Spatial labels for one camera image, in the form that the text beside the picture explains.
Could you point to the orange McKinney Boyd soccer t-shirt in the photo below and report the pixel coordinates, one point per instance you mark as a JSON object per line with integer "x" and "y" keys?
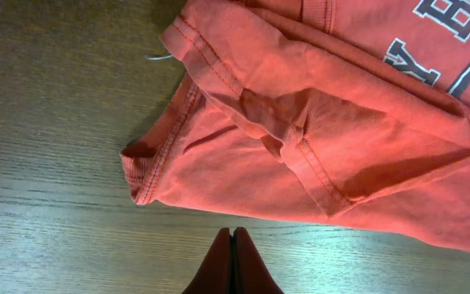
{"x": 352, "y": 113}

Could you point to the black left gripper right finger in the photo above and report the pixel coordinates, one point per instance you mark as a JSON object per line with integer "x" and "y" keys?
{"x": 249, "y": 274}

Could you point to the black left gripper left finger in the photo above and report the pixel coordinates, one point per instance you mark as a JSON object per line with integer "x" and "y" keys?
{"x": 214, "y": 273}

